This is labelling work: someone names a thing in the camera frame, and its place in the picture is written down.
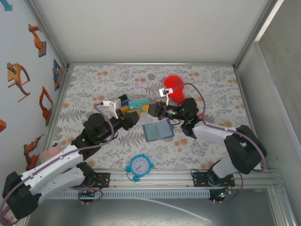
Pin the orange claw gripper wall sticker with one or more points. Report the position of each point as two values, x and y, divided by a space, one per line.
15 75

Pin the aluminium frame post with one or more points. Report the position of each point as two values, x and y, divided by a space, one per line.
256 33
47 30

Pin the blue card holder booklet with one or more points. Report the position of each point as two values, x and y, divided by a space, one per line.
157 130

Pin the thin white tube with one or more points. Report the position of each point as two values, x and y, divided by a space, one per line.
174 207

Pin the blue alarm clock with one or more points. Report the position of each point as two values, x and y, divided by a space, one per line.
140 164

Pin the pink pig plush toy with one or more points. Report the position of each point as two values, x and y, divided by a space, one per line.
53 153

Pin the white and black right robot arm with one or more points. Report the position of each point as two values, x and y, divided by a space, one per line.
211 133

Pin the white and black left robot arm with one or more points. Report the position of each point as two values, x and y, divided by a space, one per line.
51 169

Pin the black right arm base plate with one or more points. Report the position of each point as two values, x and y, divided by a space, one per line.
200 179

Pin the black plastic card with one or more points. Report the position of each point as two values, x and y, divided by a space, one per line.
123 97

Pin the blue and orange wall sticker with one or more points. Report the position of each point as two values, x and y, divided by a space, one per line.
56 73

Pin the teal and black box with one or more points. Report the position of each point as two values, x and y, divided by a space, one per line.
138 103

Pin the aluminium mounting rail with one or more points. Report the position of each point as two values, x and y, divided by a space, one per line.
164 179

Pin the aluminium frame cross bar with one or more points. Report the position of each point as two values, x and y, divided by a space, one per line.
150 64

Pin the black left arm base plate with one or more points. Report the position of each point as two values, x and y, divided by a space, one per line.
103 180

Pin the orange block wall sticker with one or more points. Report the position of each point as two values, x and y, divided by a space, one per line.
2 126

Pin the pink donut toy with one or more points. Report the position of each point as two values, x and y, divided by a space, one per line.
202 116

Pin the floral patterned table mat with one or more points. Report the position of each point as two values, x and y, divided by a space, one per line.
141 70

